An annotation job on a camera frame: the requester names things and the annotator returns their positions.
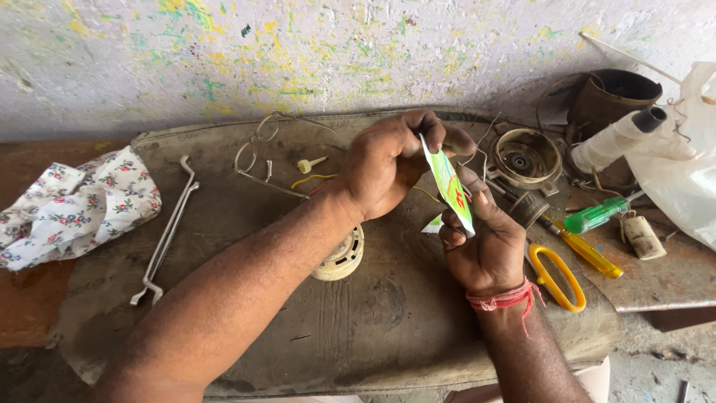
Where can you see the person's left hand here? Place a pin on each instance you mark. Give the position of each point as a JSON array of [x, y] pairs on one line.
[[380, 168]]

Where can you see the person's right hand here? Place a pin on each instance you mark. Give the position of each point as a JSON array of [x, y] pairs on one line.
[[492, 252]]

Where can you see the person's left fingers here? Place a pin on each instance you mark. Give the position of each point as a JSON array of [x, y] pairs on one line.
[[433, 128]]

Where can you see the green printed paper sachet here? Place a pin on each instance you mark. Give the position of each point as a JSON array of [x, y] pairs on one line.
[[450, 187]]

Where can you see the rusty round motor housing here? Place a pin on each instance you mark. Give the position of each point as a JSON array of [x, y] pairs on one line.
[[523, 159]]

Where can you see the small cream plastic peg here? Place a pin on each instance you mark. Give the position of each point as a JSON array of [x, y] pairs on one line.
[[306, 164]]

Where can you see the cream slotted motor rotor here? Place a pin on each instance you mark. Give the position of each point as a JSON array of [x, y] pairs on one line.
[[342, 257]]

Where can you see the white thread spool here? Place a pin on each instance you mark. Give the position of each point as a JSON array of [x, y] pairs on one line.
[[609, 140]]

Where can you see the rusty metal can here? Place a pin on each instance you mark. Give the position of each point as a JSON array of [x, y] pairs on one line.
[[609, 95]]

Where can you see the thin-framed eyeglasses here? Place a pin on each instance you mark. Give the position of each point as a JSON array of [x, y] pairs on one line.
[[251, 151]]

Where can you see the red thread wristband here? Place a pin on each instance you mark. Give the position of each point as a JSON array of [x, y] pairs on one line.
[[500, 299]]

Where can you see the thin pale stick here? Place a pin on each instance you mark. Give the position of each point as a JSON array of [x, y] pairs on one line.
[[626, 56]]

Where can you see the dirty white cylindrical capacitor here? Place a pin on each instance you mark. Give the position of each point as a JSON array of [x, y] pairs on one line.
[[643, 238]]

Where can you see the white plastic bag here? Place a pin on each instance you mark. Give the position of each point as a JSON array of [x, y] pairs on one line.
[[682, 168]]

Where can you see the floral white cloth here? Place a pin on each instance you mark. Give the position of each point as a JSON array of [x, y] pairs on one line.
[[72, 207]]

